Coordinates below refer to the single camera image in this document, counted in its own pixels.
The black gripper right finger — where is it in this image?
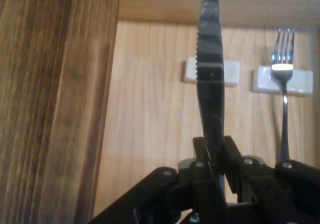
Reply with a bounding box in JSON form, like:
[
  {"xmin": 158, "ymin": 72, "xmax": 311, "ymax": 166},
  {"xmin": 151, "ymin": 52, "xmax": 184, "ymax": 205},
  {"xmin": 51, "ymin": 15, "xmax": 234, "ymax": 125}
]
[{"xmin": 219, "ymin": 135, "xmax": 320, "ymax": 224}]

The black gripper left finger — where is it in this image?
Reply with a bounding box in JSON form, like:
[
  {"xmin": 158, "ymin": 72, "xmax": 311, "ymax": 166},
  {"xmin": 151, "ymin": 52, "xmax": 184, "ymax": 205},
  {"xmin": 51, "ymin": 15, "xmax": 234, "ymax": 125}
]
[{"xmin": 89, "ymin": 136, "xmax": 228, "ymax": 224}]

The silver table knife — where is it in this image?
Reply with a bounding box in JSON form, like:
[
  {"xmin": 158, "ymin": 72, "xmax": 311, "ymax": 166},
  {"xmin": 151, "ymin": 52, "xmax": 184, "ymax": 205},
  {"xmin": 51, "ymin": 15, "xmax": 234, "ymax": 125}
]
[{"xmin": 194, "ymin": 0, "xmax": 226, "ymax": 202}]

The white ceramic cutlery rest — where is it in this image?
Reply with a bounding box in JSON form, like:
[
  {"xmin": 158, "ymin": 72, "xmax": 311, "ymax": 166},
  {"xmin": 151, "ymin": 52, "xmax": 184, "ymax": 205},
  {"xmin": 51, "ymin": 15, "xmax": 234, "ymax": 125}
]
[
  {"xmin": 182, "ymin": 56, "xmax": 241, "ymax": 88},
  {"xmin": 251, "ymin": 65, "xmax": 314, "ymax": 96}
]

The silver fork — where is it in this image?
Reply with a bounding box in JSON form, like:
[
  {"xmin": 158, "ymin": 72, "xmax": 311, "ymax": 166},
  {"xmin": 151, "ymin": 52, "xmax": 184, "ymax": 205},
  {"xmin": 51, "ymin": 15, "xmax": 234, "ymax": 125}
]
[{"xmin": 271, "ymin": 28, "xmax": 296, "ymax": 164}]

